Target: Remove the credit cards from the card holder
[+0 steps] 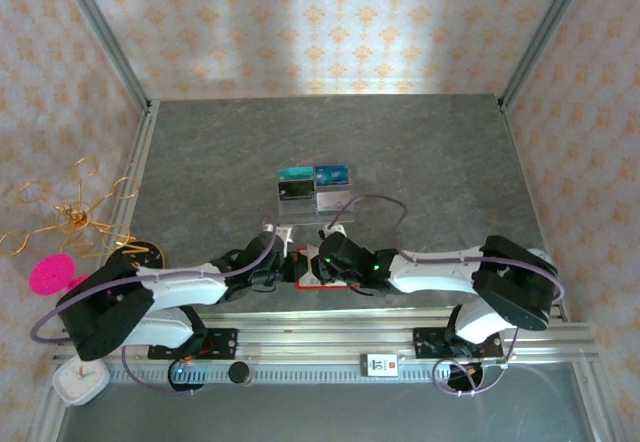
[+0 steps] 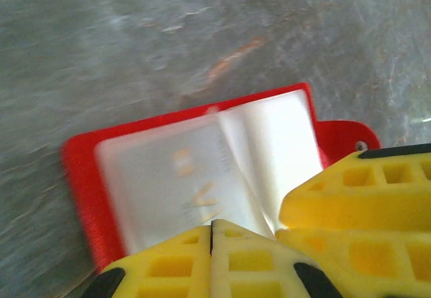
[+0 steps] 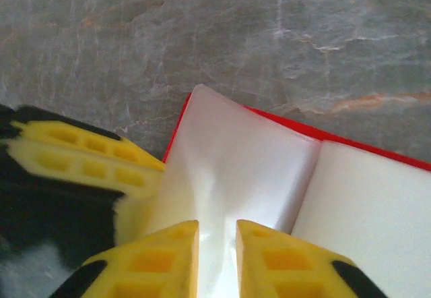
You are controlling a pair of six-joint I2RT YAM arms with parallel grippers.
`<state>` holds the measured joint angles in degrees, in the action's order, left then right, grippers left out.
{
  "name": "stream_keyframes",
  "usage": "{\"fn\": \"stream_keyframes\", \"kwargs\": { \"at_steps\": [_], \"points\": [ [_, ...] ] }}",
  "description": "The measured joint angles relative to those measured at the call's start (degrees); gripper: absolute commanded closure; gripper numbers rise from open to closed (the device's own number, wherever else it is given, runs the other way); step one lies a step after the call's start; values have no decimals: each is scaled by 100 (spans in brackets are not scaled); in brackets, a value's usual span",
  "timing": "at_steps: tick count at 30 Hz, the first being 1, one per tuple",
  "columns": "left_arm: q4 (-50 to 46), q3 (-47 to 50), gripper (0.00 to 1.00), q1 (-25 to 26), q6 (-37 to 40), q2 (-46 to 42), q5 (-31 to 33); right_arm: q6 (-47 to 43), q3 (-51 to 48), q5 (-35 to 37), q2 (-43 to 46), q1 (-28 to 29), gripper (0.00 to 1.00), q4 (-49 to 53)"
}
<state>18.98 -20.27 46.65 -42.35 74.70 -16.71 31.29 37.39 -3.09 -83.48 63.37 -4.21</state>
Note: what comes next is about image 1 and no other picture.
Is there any red card holder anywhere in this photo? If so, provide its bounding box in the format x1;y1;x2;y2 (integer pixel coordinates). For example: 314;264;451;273
293;247;359;292

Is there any clear acrylic card stand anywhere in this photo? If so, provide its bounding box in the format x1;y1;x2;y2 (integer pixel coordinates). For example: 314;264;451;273
277;167;356;226

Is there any pale lilac card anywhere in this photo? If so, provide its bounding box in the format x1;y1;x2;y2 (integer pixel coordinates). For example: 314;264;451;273
315;190;352;212

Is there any blue card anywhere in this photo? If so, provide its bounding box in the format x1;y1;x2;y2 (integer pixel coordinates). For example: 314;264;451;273
313;163;351;187

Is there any black card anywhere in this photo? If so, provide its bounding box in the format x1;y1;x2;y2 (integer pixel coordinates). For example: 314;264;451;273
277;179;316;203

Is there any teal card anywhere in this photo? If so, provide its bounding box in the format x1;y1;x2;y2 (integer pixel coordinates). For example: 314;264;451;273
277;165;315;183

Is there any black round knob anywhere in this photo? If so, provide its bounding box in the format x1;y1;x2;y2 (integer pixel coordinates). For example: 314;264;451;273
228;361;252;387

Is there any white label tag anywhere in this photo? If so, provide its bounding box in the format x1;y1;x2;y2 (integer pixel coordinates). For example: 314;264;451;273
359;352;401;378

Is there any black round gold clock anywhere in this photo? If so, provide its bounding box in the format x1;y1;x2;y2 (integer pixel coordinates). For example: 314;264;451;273
119;240;164;268

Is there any white square clock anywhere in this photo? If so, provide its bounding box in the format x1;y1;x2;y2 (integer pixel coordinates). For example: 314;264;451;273
52;354;111;408

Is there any pink flat round sponge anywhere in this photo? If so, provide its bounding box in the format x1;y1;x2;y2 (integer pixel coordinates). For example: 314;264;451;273
28;255;77;296

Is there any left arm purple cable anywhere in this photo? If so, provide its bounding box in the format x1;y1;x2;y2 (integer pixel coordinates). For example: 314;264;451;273
30;219;279;398

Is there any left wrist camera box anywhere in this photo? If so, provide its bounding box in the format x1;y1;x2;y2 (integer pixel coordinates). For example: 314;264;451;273
262;221;295;259

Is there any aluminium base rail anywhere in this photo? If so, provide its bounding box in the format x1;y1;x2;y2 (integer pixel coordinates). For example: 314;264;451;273
52;306;599;366

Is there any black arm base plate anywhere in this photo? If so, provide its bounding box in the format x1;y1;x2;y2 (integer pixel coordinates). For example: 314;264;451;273
411;326;504;360
148;327;239;361

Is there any slotted grey cable tray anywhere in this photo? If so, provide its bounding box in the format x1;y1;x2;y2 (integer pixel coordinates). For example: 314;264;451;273
107;364;484;387

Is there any black round cable port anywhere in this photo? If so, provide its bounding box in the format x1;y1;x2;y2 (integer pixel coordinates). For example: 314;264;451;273
168;359;208;393
443;361;486;396

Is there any aluminium table side rail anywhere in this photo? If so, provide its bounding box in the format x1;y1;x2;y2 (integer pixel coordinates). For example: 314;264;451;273
29;100;162;442
499;101;619;442

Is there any gold wire ornament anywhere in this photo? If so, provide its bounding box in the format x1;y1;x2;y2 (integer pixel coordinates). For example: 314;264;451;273
0;156;141;259

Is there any aluminium frame post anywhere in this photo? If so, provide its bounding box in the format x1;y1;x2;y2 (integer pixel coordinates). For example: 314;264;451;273
53;0;154;113
497;0;595;113

